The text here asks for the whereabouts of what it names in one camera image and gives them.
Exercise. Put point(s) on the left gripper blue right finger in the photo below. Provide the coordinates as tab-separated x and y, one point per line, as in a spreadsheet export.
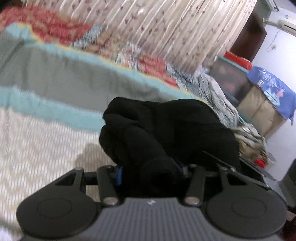
196	181

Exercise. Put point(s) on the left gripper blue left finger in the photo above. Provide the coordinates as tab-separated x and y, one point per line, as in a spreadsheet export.
107	185

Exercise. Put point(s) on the black pants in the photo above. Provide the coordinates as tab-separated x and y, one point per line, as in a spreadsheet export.
152	141

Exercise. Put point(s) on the red garment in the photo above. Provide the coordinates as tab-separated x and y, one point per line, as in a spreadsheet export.
262	163

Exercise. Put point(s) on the olive brown crumpled garment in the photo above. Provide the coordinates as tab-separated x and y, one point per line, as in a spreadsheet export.
252	145

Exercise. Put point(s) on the patterned grey teal bedsheet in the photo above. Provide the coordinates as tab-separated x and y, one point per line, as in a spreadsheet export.
52	102

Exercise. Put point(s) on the beige box under cloth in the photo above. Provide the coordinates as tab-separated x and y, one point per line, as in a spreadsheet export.
256	109

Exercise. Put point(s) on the dark storage bin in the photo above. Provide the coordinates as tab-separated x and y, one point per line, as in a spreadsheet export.
232	79

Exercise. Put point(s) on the red floral quilt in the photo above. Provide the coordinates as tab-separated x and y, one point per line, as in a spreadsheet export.
108	44

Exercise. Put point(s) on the blue printed cloth cover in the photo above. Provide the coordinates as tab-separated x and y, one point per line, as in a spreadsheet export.
276	91

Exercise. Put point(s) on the beige leaf curtain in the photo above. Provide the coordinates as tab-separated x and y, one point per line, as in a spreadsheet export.
183	33

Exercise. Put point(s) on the white air conditioner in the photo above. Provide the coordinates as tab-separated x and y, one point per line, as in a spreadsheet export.
282	24

